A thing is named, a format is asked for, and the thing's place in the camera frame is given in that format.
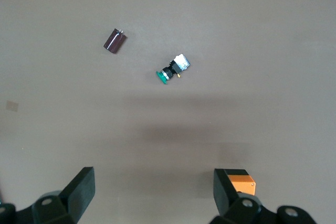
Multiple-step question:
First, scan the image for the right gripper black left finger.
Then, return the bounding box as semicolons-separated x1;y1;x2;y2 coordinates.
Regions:
31;166;96;224

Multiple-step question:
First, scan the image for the orange box with hole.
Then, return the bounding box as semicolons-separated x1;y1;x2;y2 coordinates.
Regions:
225;169;257;197

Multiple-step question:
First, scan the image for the green push button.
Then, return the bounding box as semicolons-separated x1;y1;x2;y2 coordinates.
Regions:
155;54;191;86

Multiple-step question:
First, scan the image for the brown tape patch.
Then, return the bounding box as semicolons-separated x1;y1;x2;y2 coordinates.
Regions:
6;100;19;112

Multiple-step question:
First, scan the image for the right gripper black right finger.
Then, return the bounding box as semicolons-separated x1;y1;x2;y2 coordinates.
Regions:
209;168;263;224

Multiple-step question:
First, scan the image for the dark maroon capacitor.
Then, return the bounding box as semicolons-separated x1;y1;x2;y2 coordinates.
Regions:
102;27;129;55

